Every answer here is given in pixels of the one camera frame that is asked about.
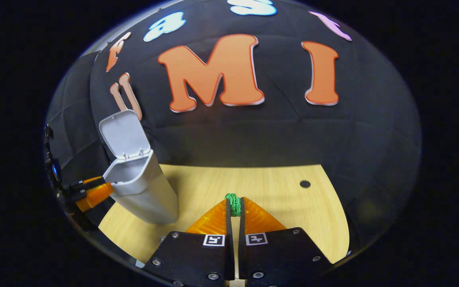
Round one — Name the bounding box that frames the wooden desktop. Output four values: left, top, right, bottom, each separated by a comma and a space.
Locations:
99, 163, 350, 287

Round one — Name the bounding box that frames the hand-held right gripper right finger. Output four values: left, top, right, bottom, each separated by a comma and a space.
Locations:
238, 197, 332, 287

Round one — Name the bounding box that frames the white desktop garbage bin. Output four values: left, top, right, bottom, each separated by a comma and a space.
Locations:
98, 110, 180, 225

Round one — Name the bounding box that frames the black backdrop cloth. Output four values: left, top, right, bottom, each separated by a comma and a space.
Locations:
45, 0, 422, 256

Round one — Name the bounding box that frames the green paper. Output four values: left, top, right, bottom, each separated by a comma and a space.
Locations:
225, 193, 241, 217

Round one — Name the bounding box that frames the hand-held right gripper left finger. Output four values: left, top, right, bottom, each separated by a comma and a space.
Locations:
142, 198, 235, 287

